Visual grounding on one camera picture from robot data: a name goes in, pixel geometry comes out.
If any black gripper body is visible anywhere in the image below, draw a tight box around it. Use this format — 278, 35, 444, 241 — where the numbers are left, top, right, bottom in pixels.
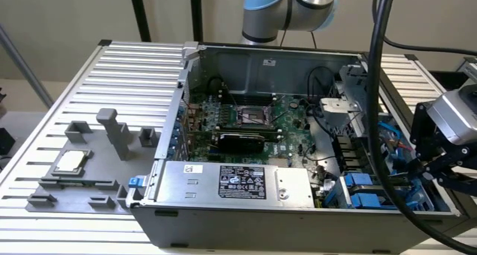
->
409, 100, 455, 163

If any grey blue disk bay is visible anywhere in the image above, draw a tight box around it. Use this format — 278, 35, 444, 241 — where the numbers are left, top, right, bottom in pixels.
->
324, 169, 437, 211

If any blue disk carrier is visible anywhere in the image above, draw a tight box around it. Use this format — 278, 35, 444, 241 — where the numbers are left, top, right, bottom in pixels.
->
350, 193, 388, 209

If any black box beside table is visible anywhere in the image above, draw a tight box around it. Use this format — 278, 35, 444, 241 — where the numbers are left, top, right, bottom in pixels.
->
428, 70, 468, 94

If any black fan shroud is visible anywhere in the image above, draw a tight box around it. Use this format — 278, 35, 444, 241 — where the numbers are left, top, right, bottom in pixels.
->
333, 134, 373, 172

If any silver drive cage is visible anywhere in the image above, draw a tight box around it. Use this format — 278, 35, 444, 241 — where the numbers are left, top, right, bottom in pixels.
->
320, 64, 390, 145

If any green motherboard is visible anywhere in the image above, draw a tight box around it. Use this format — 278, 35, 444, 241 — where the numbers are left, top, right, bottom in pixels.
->
182, 92, 337, 172

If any CPU socket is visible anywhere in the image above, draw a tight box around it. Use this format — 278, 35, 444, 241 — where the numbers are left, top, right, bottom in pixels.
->
231, 105, 278, 128

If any open grey PC case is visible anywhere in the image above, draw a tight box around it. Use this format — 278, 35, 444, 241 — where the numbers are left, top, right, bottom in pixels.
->
125, 41, 472, 249

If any black graphics card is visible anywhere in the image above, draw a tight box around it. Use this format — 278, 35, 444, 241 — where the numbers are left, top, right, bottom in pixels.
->
210, 131, 269, 156

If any silver power supply unit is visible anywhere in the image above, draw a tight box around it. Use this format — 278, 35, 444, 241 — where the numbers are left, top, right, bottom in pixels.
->
147, 160, 318, 210

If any black vertical pole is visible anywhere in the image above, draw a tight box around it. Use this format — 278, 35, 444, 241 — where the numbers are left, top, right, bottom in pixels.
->
190, 0, 205, 43
126, 0, 153, 43

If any grey parts rack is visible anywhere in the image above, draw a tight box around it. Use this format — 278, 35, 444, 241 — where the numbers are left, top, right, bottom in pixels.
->
23, 108, 163, 215

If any green RAM stick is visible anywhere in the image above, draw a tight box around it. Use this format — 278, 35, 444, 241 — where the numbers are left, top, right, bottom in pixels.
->
40, 177, 114, 188

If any silver CPU chip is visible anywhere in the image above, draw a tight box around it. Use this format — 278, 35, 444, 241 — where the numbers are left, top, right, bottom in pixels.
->
55, 150, 90, 172

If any black block at table edge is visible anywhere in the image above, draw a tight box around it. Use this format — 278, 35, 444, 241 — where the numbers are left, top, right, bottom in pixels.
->
0, 127, 16, 156

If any blue flat wire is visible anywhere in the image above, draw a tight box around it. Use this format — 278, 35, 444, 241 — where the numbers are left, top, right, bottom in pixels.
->
377, 120, 416, 175

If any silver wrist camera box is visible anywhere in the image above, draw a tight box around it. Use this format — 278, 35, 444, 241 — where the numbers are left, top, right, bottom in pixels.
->
427, 84, 477, 146

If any thick black cable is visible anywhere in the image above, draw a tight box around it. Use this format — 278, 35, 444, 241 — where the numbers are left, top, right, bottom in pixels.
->
382, 0, 477, 56
364, 0, 477, 254

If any aluminium profile rail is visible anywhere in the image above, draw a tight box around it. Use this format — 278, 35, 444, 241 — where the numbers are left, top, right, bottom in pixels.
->
449, 56, 477, 84

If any thin black wire loop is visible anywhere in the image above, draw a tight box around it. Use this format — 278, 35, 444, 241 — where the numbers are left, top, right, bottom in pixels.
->
302, 144, 326, 163

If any long black wire loop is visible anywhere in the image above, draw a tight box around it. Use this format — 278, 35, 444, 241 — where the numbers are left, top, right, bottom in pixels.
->
306, 66, 337, 100

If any short black looped wire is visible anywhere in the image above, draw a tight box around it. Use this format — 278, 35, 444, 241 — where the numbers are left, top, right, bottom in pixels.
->
207, 76, 225, 93

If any grey aluminium frame post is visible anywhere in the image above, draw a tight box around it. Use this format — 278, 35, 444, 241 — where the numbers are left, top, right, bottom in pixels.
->
0, 23, 54, 108

